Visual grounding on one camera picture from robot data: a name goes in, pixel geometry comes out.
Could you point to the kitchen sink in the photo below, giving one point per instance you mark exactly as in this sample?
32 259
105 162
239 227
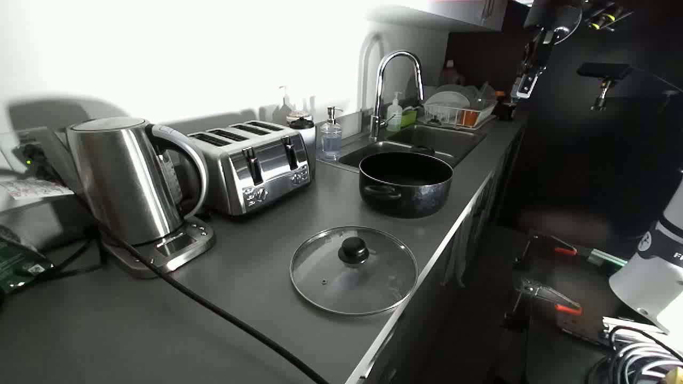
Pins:
449 145

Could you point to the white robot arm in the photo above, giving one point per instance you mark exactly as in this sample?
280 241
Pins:
551 22

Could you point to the stainless steel four-slot toaster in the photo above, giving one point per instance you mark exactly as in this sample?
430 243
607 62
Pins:
253 165

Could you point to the black cooking pot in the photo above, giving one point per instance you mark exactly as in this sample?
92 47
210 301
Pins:
405 185

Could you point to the white dish soap bottle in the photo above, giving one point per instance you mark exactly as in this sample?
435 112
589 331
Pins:
393 114

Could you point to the glass lid with black knob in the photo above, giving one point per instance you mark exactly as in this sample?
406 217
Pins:
353 271

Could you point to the chrome kitchen faucet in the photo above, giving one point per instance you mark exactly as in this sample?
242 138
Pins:
380 89

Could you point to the clear glass bottle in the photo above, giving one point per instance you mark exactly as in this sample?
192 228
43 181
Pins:
331 134

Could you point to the black wall-mounted camera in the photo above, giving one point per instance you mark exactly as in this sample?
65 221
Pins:
607 75

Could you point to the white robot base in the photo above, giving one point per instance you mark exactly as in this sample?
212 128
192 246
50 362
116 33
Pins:
652 282

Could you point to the green circuit board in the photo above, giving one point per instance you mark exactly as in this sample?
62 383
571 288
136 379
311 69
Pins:
19 266

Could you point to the kettle base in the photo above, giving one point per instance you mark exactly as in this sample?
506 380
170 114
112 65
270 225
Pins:
165 254

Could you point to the dish rack with dishes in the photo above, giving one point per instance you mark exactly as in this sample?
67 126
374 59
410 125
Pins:
459 108

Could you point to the stainless steel electric kettle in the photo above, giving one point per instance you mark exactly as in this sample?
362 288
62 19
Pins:
122 178

